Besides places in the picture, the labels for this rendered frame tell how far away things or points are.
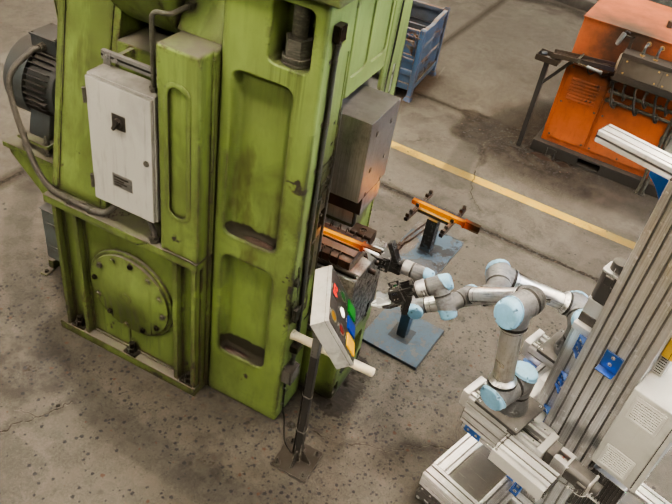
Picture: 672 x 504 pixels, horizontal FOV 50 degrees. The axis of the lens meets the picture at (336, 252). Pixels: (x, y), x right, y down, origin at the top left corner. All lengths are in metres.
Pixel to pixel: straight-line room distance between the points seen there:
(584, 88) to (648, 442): 4.04
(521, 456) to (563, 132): 4.07
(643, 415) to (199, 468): 2.10
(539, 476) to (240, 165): 1.80
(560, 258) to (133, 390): 3.20
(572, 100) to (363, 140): 3.84
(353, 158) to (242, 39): 0.68
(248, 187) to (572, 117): 4.08
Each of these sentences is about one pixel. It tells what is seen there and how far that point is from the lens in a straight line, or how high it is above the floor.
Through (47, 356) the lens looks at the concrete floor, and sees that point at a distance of 4.36.
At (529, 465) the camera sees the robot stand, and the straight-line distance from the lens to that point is 3.23.
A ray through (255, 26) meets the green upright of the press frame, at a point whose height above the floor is 2.12.
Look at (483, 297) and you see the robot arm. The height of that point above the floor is 1.25.
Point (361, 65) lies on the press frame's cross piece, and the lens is 3.06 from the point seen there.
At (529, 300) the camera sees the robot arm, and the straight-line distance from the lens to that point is 2.79.
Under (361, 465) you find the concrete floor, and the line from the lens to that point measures 3.90.
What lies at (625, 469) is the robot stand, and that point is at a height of 0.85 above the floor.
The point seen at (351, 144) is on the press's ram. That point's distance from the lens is 3.05.
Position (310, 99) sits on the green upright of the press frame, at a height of 1.92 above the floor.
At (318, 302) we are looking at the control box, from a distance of 2.93.
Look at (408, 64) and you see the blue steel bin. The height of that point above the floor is 0.35.
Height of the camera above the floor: 3.20
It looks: 39 degrees down
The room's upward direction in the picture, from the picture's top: 10 degrees clockwise
